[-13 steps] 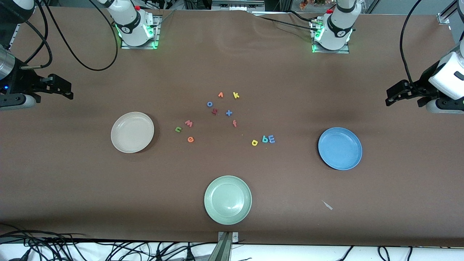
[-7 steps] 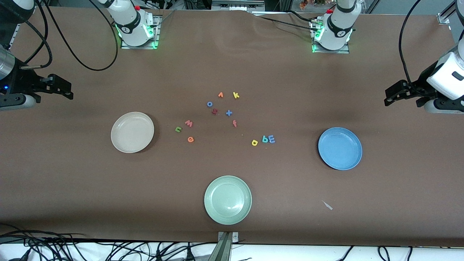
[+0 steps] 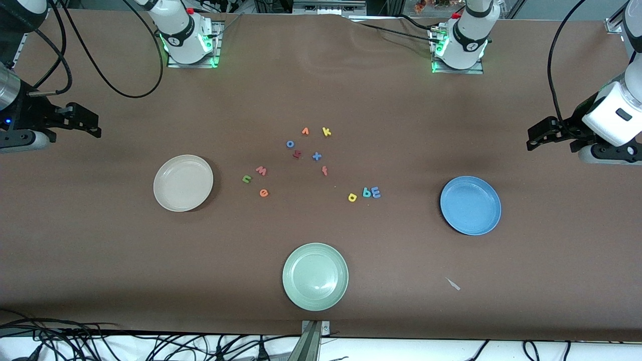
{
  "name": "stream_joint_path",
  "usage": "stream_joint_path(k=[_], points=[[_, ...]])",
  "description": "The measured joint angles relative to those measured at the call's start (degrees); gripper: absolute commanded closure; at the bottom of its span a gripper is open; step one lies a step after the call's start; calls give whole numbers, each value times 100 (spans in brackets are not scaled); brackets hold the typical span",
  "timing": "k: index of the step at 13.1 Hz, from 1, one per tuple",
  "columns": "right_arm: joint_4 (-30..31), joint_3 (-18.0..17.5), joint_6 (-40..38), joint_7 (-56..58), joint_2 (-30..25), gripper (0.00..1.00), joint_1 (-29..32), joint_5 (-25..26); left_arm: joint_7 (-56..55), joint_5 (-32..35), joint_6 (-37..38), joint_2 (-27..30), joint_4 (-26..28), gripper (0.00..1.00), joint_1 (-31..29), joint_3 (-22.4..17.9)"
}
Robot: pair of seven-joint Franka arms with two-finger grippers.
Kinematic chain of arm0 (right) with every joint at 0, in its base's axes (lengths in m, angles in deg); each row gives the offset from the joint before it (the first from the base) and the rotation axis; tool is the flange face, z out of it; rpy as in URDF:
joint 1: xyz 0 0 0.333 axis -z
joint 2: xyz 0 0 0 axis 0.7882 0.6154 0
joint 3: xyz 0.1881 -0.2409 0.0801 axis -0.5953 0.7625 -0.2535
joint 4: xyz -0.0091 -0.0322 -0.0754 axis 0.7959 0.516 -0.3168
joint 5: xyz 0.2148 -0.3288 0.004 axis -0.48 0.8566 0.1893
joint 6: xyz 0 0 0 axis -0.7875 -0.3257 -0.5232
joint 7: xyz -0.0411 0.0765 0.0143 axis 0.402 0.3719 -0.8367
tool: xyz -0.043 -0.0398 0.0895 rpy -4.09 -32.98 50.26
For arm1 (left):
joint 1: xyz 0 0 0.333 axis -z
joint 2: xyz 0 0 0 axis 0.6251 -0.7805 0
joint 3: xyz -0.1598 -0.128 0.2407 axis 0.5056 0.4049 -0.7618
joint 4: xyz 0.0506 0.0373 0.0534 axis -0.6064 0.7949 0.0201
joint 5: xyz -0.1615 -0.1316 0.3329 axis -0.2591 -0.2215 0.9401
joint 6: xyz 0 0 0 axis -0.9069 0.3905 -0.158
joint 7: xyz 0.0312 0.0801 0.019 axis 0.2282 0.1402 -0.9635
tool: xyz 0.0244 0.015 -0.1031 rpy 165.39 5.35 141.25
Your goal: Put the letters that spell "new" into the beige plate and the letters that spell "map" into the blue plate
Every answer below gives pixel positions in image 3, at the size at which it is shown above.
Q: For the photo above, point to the white tape scrap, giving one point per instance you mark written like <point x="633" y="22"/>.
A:
<point x="453" y="284"/>

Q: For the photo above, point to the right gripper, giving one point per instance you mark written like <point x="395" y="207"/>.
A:
<point x="26" y="114"/>

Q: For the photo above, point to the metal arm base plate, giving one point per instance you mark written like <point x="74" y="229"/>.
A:
<point x="193" y="65"/>
<point x="459" y="71"/>

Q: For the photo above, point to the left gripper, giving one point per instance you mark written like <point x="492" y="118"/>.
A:
<point x="573" y="124"/>

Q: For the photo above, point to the beige round plate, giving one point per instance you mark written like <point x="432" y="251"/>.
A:
<point x="183" y="183"/>

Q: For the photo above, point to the orange background object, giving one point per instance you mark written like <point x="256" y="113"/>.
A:
<point x="420" y="5"/>

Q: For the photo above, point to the teal letter P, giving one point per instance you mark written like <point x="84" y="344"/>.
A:
<point x="366" y="192"/>

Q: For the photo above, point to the aluminium mount post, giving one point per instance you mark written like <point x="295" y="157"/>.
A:
<point x="311" y="346"/>

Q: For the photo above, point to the brown table cover sheet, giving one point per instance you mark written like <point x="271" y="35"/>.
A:
<point x="100" y="250"/>

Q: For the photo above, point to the pink letter w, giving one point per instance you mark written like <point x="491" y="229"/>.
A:
<point x="261" y="171"/>

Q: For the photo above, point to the grey metal box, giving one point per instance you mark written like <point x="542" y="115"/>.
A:
<point x="328" y="6"/>

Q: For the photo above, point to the green round plate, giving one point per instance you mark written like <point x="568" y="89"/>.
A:
<point x="315" y="277"/>

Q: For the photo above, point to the blue round plate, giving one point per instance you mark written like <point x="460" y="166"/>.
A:
<point x="470" y="205"/>

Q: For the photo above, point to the aluminium frame rail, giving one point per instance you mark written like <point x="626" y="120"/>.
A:
<point x="22" y="47"/>
<point x="613" y="24"/>

